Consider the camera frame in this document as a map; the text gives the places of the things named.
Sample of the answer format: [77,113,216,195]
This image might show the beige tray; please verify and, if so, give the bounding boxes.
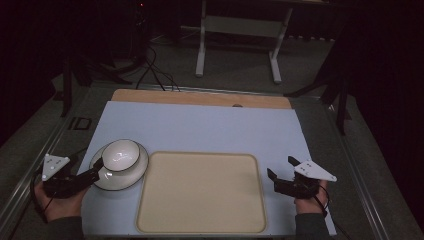
[134,150,268,235]

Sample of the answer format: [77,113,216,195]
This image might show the pale blue table mat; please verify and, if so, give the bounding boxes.
[77,100,338,238]

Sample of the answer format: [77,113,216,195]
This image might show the person's right hand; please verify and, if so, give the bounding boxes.
[294,179,330,215]

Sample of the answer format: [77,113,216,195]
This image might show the black tripod stand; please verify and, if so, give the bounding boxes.
[283,46,353,136]

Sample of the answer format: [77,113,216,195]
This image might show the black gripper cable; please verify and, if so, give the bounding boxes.
[313,188,353,240]
[29,148,89,225]

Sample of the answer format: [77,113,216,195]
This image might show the person's left hand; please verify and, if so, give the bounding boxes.
[34,181,90,223]

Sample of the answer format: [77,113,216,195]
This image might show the white metal stand frame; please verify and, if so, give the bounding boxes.
[194,0,295,85]

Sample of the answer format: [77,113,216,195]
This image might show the black floor cables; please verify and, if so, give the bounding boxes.
[134,44,182,93]

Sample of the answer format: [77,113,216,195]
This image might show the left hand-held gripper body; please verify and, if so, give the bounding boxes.
[41,153,88,200]

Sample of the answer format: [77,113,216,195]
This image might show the white plate with dark rim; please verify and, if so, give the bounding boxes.
[89,141,150,192]

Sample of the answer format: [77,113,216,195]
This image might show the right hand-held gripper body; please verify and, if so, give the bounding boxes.
[275,160,338,200]

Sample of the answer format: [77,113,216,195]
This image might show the metal floor rail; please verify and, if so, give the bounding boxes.
[321,98,394,240]
[0,99,88,231]

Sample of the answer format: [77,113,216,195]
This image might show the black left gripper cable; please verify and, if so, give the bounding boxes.
[29,148,89,225]

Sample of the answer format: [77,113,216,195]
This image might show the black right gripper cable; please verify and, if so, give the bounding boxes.
[313,188,353,240]

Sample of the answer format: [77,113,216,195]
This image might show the white bowl with dark rim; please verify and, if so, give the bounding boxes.
[101,139,141,173]

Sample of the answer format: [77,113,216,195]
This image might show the black floor socket plate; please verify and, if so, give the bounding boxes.
[68,116,93,131]

